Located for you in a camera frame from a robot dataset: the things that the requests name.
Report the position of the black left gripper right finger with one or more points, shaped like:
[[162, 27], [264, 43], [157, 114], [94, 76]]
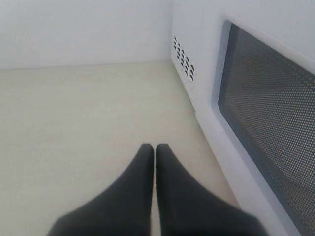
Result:
[[186, 208]]

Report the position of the white microwave oven body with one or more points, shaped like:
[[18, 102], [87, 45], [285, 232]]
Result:
[[201, 27]]

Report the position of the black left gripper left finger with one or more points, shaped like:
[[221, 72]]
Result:
[[123, 209]]

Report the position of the white microwave door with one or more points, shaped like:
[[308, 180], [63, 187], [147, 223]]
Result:
[[255, 101]]

